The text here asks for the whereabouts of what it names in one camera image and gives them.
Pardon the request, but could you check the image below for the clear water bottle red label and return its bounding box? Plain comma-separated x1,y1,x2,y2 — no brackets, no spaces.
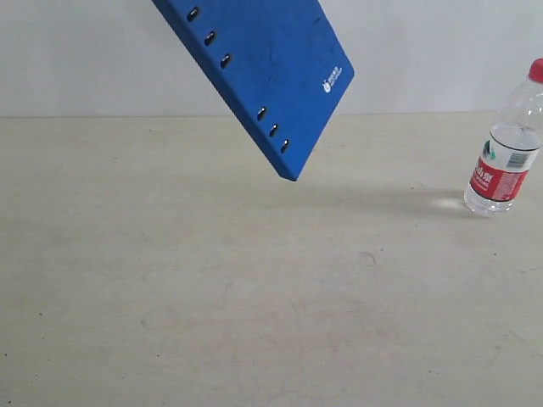
464,59,542,217

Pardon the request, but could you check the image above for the blue ring binder notebook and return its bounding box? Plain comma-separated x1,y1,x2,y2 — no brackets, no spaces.
154,0,355,181

